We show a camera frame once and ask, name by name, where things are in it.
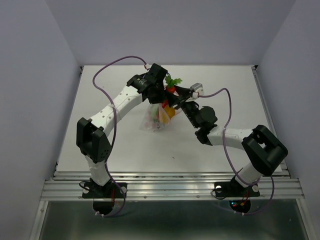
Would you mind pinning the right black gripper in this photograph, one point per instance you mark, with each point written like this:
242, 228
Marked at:
185, 95

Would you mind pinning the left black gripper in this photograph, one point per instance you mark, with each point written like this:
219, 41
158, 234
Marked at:
160, 99

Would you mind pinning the orange carrot with leaves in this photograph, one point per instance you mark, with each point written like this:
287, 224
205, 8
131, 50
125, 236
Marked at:
170, 91

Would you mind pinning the yellow lemon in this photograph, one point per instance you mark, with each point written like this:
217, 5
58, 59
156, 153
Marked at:
170, 111

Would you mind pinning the clear pink-dotted zip bag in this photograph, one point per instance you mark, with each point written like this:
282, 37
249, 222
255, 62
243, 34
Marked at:
149, 126

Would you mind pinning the red bell pepper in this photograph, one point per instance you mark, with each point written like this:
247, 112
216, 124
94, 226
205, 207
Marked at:
160, 119

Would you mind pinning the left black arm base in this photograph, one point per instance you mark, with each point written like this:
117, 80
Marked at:
107, 200

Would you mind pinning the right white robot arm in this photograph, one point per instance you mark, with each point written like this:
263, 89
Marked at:
264, 150

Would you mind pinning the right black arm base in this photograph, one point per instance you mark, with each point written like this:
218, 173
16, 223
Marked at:
239, 196

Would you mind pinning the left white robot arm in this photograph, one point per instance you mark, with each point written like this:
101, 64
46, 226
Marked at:
92, 134

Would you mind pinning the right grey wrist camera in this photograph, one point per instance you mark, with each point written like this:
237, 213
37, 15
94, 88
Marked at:
197, 90

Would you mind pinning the aluminium rail frame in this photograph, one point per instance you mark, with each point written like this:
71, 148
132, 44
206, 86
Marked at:
169, 177

